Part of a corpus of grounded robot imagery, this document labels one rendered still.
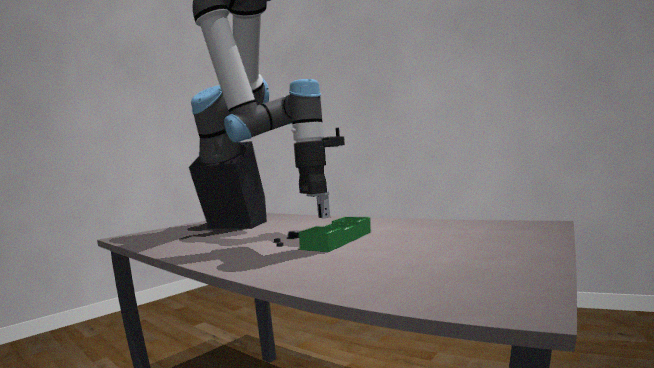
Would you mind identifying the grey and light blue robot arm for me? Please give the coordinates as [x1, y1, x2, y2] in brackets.
[191, 0, 323, 164]

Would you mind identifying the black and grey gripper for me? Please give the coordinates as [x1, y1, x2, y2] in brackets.
[292, 122, 345, 218]

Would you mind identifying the green three-compartment bin rack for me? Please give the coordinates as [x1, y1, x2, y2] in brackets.
[299, 217, 371, 252]

